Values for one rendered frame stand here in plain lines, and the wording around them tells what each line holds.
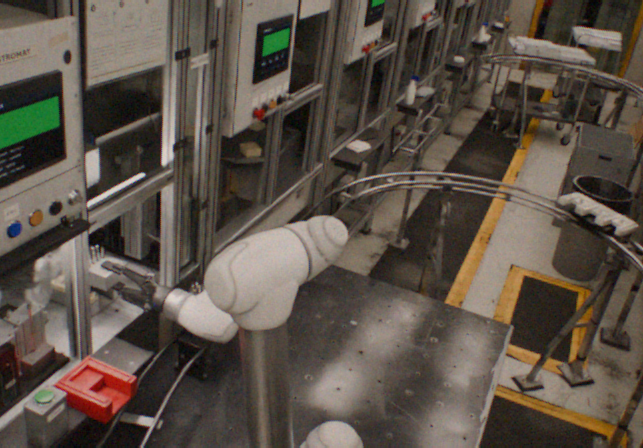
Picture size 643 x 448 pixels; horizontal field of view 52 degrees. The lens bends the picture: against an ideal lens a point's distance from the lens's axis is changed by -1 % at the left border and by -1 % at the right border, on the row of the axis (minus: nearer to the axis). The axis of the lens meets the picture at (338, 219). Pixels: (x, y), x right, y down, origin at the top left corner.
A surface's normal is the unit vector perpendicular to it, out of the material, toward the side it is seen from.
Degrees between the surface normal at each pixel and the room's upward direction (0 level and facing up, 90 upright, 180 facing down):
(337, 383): 0
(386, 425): 0
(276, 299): 83
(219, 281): 85
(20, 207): 90
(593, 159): 91
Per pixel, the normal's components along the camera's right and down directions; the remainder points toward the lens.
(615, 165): -0.35, 0.42
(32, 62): 0.92, 0.29
